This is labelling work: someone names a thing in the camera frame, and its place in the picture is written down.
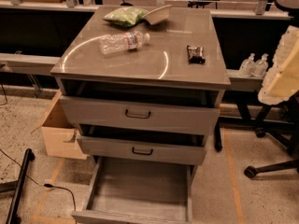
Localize black floor stand leg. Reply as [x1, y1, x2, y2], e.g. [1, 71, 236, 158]
[0, 148, 35, 224]

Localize green chip bag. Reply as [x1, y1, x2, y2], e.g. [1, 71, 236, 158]
[103, 7, 148, 28]

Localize grey drawer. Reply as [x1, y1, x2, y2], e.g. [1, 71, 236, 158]
[72, 157, 192, 224]
[78, 136, 206, 165]
[59, 96, 220, 135]

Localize cream foam padded object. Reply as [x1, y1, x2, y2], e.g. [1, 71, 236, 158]
[258, 25, 299, 105]

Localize grey drawer cabinet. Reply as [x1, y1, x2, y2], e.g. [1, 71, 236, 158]
[50, 5, 232, 166]

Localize black office chair base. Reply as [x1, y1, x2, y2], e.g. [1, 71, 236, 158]
[244, 96, 299, 178]

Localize grey bottom drawer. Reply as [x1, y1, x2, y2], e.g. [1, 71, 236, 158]
[72, 157, 192, 224]

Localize black floor cable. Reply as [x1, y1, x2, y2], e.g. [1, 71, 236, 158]
[0, 148, 78, 213]

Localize right sanitizer pump bottle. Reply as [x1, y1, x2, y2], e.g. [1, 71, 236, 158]
[251, 53, 268, 77]

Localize sanitizer pump bottle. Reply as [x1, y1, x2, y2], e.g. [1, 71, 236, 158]
[239, 53, 255, 77]
[251, 53, 268, 77]

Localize clear plastic water bottle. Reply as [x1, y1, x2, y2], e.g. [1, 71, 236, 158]
[99, 31, 150, 55]

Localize grey top drawer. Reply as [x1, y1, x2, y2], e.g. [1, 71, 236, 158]
[59, 96, 220, 135]

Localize cardboard box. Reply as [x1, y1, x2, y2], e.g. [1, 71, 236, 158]
[33, 91, 87, 160]

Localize grey middle drawer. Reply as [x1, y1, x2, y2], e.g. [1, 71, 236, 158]
[78, 136, 206, 165]

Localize white bowl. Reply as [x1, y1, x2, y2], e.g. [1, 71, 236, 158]
[142, 5, 172, 25]

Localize dark chocolate bar wrapper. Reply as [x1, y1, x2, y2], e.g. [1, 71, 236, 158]
[187, 46, 206, 64]

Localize left sanitizer pump bottle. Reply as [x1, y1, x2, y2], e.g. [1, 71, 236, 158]
[239, 53, 255, 77]

